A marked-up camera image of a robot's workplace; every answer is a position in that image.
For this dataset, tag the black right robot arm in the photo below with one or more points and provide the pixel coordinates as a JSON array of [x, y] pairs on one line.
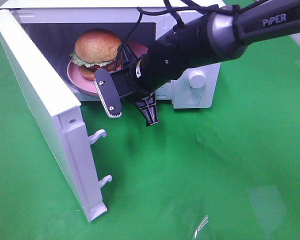
[[220, 34]]

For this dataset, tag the round door release button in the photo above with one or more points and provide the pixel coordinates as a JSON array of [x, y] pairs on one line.
[[193, 99]]

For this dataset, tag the lower white microwave knob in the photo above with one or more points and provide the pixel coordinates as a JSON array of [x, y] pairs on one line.
[[197, 79]]

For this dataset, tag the white microwave oven body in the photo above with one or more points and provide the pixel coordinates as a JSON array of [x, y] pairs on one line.
[[39, 36]]

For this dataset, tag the white microwave door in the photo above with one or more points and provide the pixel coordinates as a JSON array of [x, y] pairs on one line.
[[58, 115]]

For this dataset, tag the pink round plate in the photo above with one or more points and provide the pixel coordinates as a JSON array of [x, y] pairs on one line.
[[85, 89]]

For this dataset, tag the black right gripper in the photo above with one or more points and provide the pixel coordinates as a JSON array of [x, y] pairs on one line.
[[136, 80]]

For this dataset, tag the clear tape strip front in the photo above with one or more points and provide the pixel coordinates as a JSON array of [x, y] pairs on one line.
[[191, 221]]

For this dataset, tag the burger with lettuce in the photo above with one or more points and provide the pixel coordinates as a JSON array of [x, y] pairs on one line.
[[97, 49]]

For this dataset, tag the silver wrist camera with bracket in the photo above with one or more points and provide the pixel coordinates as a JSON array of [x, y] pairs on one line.
[[112, 87]]

